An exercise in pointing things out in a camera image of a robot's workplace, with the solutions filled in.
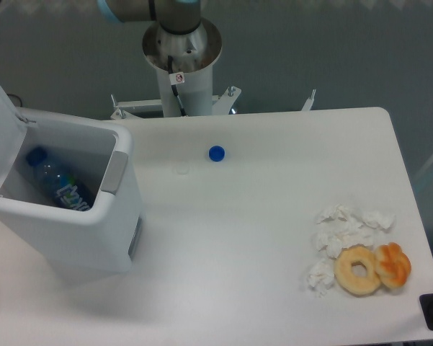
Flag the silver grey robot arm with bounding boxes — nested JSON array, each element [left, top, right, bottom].
[[97, 0, 202, 35]]

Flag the blue bottle cap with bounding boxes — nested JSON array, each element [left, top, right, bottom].
[[208, 146, 226, 162]]

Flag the clear bottle cap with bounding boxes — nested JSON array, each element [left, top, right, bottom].
[[175, 161, 190, 175]]

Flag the white trash can body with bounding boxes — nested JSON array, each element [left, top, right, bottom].
[[0, 110, 143, 272]]

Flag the crumpled white tissue large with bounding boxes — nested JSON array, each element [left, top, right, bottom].
[[313, 204, 375, 259]]

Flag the crumpled white tissue lower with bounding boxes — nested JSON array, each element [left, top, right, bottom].
[[306, 259, 335, 297]]

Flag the blue plastic water bottle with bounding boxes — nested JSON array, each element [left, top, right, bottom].
[[25, 146, 94, 212]]

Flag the crumpled white tissue upper right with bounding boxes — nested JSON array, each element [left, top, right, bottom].
[[362, 211, 396, 231]]

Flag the orange twisted bread roll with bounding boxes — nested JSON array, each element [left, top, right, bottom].
[[374, 242, 411, 289]]

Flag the white table bracket right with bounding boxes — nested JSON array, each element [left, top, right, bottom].
[[301, 89, 316, 112]]

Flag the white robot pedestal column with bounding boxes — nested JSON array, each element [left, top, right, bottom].
[[143, 18, 222, 117]]

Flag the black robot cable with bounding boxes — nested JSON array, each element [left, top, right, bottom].
[[167, 55, 187, 117]]

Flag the plain ring donut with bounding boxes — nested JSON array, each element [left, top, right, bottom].
[[334, 246, 381, 296]]

